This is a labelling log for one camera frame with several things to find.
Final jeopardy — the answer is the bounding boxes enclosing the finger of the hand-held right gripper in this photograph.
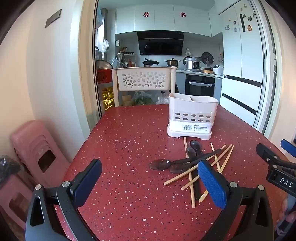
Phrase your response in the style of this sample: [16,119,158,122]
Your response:
[280,138,296,159]
[256,143,296,173]

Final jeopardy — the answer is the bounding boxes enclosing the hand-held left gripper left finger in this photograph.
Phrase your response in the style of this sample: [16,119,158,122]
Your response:
[25,159,102,241]

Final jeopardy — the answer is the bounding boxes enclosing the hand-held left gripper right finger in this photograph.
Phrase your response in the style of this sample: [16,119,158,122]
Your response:
[197,160,281,241]

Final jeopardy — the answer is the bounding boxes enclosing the wooden chopstick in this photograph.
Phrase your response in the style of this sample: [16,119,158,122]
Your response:
[210,142,221,173]
[181,144,233,191]
[183,137,196,208]
[164,145,227,186]
[199,145,235,202]

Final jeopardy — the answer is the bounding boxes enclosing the dark translucent spoon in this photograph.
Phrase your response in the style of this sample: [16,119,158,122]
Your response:
[190,140,205,163]
[186,147,202,201]
[169,156,208,174]
[149,149,222,171]

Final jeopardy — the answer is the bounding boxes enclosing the white plastic utensil holder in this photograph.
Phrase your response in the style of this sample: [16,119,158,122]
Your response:
[167,93,219,141]

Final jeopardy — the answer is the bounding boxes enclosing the person's right hand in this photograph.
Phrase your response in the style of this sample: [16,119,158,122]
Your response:
[277,198,296,229]

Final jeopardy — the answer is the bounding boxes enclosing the pink plastic stool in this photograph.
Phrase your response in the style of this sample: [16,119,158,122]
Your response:
[10,120,71,183]
[0,174,35,230]

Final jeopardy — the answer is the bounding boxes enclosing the black plastic bag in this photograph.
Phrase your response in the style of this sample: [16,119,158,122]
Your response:
[0,156,22,186]

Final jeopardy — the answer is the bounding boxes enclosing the gold foil bag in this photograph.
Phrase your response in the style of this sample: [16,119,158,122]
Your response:
[102,88,115,110]

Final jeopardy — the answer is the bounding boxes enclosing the black built-in oven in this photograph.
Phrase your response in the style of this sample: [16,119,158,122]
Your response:
[185,74,216,98]

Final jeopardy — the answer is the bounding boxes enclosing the bag of green vegetables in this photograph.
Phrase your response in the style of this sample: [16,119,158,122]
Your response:
[132,91,154,106]

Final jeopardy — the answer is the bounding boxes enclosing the white refrigerator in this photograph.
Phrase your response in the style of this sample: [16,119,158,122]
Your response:
[218,0,266,129]

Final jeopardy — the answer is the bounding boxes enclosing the red plastic crate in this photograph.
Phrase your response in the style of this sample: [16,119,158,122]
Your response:
[97,68,114,84]

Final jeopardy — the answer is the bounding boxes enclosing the white flower-cutout storage cart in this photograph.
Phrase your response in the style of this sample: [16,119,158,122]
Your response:
[112,66,178,107]

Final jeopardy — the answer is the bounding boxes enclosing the round black segmented pan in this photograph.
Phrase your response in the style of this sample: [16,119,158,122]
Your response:
[201,52,214,66]

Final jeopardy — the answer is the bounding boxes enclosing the steel wok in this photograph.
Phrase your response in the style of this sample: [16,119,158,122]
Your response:
[96,60,114,70]

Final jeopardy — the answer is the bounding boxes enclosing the silver electric pressure cooker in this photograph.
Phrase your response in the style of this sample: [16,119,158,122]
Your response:
[184,56,201,71]

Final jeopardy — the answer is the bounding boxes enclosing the group of fridge magnets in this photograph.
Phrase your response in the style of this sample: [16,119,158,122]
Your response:
[224,3,256,33]

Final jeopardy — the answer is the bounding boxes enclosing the steel cooking pot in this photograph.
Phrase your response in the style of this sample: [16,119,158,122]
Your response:
[165,58,181,67]

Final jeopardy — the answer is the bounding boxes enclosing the spice rack with bottles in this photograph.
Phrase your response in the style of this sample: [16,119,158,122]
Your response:
[116,51,136,68]

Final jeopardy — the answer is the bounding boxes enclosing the black wok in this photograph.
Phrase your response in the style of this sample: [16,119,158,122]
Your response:
[142,58,160,66]

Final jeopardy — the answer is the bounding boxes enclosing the black range hood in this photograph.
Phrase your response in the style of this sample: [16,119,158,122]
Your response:
[137,31,185,56]

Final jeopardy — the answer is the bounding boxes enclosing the white upper kitchen cabinets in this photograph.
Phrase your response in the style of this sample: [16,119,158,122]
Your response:
[115,4,212,37]

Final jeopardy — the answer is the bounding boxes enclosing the grey wall switch plate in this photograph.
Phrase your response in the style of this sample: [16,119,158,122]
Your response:
[45,9,62,28]

